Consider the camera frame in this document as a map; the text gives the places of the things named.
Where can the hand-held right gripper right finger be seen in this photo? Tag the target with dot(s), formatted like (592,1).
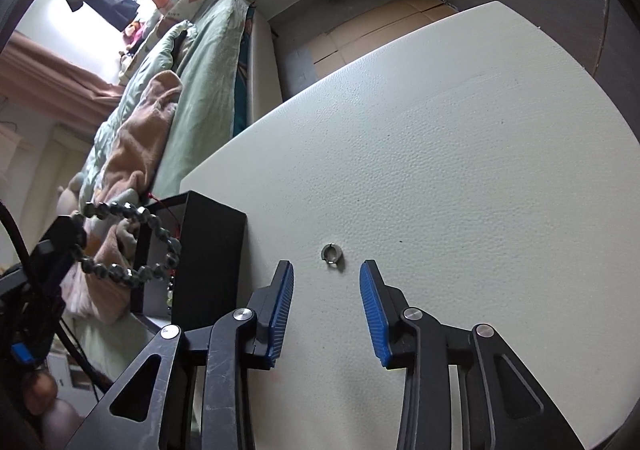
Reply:
(375,315)

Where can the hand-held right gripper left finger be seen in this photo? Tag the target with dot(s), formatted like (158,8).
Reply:
(280,315)

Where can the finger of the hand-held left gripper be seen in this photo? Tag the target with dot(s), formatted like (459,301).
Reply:
(57,250)

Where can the black jewelry box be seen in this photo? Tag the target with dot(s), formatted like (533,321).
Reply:
(210,260)

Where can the person's left hand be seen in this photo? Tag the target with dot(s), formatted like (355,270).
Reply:
(50,410)

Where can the beige plush toy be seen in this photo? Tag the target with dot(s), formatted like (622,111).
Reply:
(70,192)

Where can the cloth covered air conditioner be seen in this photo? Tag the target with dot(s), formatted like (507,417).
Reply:
(10,138)

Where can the pink fleece blanket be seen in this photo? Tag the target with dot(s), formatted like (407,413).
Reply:
(135,145)

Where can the pink curtain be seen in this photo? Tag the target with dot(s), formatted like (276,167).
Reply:
(50,70)

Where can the bed with green blanket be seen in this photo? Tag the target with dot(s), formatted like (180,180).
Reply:
(210,80)

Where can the white bed base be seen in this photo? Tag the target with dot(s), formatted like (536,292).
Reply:
(262,70)

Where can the brown cardboard sheet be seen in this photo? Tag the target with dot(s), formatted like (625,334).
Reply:
(375,25)

